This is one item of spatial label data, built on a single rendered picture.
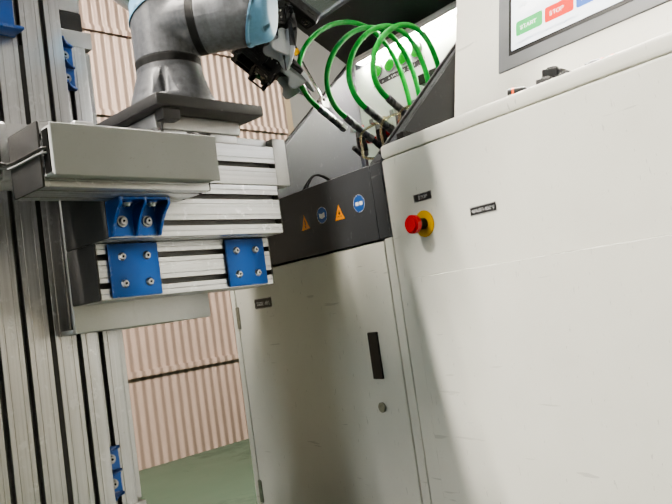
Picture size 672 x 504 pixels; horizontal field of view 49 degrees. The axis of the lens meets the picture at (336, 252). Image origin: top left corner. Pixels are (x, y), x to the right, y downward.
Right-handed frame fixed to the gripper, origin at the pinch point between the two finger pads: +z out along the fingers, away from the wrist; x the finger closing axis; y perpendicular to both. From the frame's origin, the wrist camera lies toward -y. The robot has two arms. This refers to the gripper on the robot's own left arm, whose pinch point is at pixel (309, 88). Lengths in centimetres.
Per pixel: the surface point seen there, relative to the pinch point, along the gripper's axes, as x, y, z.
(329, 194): 10.8, 28.5, 19.6
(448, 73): 28.6, -5.9, 24.1
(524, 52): 47, -5, 33
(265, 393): -37, 59, 40
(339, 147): -38.2, -19.3, 15.7
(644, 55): 85, 25, 40
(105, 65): -192, -80, -104
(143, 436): -233, 52, 29
